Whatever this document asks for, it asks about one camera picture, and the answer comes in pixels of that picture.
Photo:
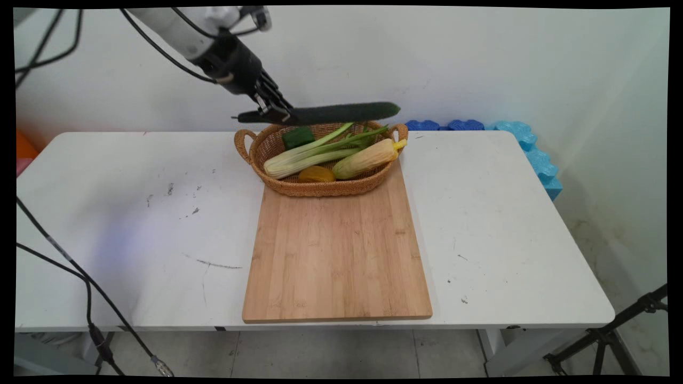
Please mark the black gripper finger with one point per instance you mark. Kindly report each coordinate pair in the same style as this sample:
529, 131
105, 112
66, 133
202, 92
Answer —
277, 93
272, 113

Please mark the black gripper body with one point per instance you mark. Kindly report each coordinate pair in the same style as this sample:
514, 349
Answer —
237, 66

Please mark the dark green cucumber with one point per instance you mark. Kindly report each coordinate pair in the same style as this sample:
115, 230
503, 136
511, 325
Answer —
341, 113

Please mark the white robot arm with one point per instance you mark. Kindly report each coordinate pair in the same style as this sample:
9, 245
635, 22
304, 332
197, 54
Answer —
181, 26

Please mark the green bell pepper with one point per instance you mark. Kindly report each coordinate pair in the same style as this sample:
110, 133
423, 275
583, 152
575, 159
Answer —
297, 137

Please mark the woven wicker basket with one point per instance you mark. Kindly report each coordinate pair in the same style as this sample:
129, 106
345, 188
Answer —
267, 154

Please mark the pale green celery stalk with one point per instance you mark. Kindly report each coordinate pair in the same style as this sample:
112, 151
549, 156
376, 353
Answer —
315, 153

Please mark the orange bell pepper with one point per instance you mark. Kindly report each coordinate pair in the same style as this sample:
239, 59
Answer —
316, 174

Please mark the yellow corn cob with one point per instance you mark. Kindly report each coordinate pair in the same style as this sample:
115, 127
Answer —
368, 158

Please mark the dark blue foam piece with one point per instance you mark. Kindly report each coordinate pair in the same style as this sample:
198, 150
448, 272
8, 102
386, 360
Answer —
465, 125
421, 126

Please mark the wooden cutting board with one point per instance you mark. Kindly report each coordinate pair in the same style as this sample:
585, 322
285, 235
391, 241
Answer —
336, 250

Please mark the orange box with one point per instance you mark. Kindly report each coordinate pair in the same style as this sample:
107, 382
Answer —
24, 146

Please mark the pink object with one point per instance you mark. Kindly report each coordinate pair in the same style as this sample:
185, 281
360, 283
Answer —
22, 166

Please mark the light blue foam mat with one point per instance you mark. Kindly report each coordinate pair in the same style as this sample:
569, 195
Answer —
539, 160

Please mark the black table leg brace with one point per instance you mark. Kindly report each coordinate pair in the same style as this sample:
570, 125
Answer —
106, 346

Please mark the white table leg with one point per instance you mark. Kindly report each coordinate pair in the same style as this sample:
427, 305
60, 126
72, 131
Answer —
491, 341

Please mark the black tripod stand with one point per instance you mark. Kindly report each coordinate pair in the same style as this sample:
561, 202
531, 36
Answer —
603, 336

